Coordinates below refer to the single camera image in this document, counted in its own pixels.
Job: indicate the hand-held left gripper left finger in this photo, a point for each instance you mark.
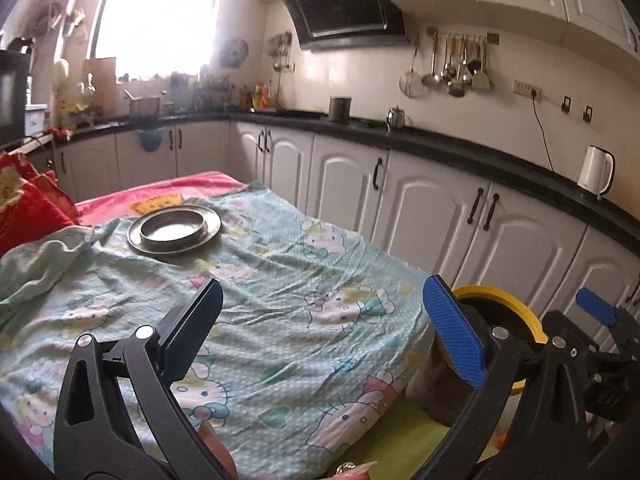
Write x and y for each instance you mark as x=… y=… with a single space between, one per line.
x=192 y=330

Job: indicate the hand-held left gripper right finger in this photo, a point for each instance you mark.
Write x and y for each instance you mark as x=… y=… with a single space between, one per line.
x=455 y=332

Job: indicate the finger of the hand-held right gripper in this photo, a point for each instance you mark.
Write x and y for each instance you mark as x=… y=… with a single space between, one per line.
x=595 y=305
x=562 y=327

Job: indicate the yellow-rimmed black bin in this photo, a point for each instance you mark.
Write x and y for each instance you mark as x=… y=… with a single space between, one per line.
x=492 y=294

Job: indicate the person's right hand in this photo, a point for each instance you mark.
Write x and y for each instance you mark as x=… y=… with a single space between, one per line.
x=595 y=424

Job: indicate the person's left hand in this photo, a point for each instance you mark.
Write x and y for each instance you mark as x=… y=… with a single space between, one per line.
x=217 y=452

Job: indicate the round metal pan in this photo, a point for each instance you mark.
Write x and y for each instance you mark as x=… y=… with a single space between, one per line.
x=172 y=230

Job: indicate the metal plate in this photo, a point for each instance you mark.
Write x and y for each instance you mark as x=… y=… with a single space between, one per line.
x=135 y=240

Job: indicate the lime green cloth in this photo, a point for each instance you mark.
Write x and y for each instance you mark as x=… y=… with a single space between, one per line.
x=400 y=440

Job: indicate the light green cartoon printed blanket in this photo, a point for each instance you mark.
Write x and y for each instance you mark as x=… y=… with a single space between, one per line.
x=300 y=270

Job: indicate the white electric kettle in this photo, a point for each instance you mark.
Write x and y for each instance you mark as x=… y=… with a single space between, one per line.
x=592 y=172

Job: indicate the white lower cabinets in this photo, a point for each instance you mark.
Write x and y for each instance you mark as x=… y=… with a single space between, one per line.
x=425 y=200

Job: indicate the pink blanket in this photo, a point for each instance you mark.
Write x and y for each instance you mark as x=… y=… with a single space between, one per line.
x=165 y=190

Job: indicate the black countertop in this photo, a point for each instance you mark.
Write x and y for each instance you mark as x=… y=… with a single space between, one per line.
x=450 y=147

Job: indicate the blue hanging bin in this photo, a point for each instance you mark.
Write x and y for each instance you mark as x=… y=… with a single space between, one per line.
x=150 y=140

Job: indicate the floral red pillow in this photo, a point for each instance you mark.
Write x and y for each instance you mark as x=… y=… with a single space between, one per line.
x=25 y=215

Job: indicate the metal teapot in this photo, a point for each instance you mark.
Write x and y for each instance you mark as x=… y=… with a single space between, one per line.
x=396 y=118

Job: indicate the steel stockpot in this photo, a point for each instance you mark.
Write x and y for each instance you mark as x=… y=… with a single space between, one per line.
x=145 y=106

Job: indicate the red cloth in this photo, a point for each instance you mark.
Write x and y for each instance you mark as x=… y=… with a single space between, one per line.
x=60 y=133

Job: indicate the dish rack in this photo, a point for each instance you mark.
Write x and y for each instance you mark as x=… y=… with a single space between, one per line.
x=214 y=92

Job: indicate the cooking oil bottles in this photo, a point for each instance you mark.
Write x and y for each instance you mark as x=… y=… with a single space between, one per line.
x=262 y=96

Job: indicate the row of hanging metal ladles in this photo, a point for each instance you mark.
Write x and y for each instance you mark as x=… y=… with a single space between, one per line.
x=455 y=87

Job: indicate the yellow food packets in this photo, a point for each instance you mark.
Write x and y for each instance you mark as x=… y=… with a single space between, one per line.
x=75 y=114

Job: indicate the green spatula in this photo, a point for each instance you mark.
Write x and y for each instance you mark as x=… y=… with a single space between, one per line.
x=481 y=81

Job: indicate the metal strainer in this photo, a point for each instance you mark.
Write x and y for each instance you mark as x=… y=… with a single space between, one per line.
x=412 y=85

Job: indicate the white storage box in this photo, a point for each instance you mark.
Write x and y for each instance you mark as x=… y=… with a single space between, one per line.
x=36 y=119

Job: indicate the wooden cutting board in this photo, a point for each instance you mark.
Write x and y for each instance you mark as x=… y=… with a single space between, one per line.
x=100 y=74

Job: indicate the black microwave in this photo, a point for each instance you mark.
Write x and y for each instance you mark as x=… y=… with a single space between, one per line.
x=12 y=95

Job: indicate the small hanging utensil rack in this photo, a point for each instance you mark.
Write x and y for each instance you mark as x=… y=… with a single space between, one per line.
x=280 y=45

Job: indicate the window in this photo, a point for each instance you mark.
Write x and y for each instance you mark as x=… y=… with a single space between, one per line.
x=155 y=15

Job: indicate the black range hood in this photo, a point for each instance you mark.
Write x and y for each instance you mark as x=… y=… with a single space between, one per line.
x=345 y=10

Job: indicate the black wall hook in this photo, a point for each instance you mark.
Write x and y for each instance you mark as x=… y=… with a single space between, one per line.
x=588 y=114
x=566 y=103

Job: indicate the beige wall socket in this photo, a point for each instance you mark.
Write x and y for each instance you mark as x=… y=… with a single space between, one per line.
x=525 y=89

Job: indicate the round wall fan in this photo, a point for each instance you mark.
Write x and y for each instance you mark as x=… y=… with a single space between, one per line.
x=233 y=53

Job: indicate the wall utensil rail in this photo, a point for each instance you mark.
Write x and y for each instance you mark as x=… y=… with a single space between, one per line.
x=492 y=37

